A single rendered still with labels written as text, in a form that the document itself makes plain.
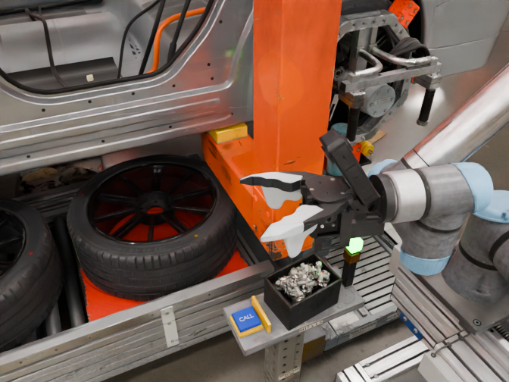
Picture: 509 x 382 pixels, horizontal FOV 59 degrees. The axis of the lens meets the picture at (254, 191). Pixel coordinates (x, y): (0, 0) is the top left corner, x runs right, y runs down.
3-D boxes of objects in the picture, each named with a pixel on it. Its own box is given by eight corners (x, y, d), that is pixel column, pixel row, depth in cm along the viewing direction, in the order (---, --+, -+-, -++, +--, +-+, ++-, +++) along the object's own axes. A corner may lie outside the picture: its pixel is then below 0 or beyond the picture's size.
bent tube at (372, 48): (401, 48, 178) (407, 20, 171) (436, 65, 164) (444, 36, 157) (365, 54, 172) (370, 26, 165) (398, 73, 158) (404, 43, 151)
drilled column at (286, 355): (286, 366, 176) (291, 297, 150) (299, 388, 169) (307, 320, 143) (263, 376, 173) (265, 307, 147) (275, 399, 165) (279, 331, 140)
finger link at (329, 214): (313, 237, 55) (351, 208, 61) (313, 227, 54) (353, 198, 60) (283, 223, 58) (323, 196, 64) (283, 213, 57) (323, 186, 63)
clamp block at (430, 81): (422, 79, 173) (426, 65, 170) (439, 88, 167) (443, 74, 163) (412, 81, 171) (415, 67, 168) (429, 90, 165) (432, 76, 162)
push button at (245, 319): (251, 309, 142) (251, 305, 140) (261, 327, 137) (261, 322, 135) (231, 317, 139) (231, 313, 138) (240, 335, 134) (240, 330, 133)
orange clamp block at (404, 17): (393, 23, 178) (407, 2, 175) (406, 29, 172) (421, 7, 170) (383, 15, 174) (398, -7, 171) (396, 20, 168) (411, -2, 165)
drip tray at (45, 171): (102, 153, 296) (101, 148, 293) (108, 190, 265) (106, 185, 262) (18, 168, 282) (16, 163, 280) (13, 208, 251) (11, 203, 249)
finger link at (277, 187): (241, 208, 70) (297, 220, 66) (238, 174, 67) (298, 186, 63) (249, 198, 72) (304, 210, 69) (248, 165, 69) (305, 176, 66)
